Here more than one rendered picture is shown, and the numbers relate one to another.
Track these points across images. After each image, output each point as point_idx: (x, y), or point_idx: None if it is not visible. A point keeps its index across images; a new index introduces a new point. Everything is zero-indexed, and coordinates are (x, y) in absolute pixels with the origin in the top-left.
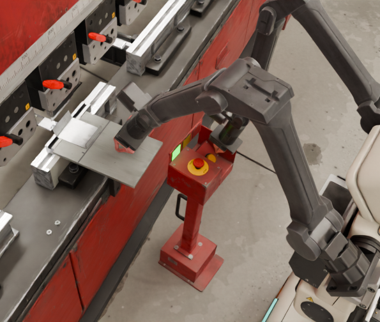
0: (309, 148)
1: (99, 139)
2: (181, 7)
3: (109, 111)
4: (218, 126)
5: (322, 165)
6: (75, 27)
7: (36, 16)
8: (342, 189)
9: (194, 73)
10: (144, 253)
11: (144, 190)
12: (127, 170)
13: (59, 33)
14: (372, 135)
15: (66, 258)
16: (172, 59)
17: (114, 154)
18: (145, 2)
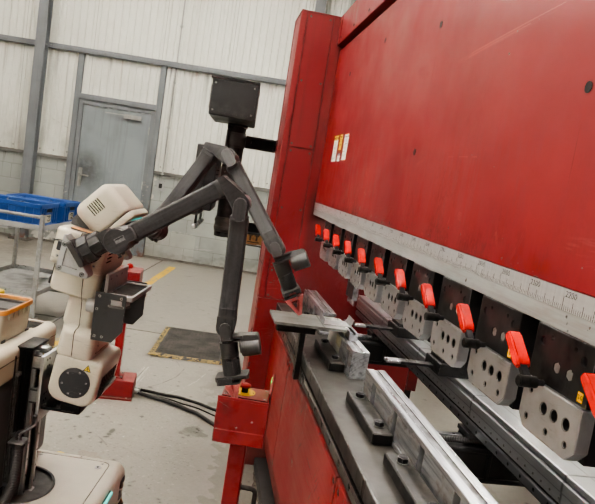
0: None
1: (317, 321)
2: (399, 414)
3: (346, 368)
4: (247, 373)
5: None
6: (355, 233)
7: (352, 199)
8: (121, 294)
9: (331, 473)
10: None
11: (293, 485)
12: (282, 313)
13: (352, 224)
14: (136, 211)
15: (289, 358)
16: (352, 414)
17: (299, 317)
18: (358, 269)
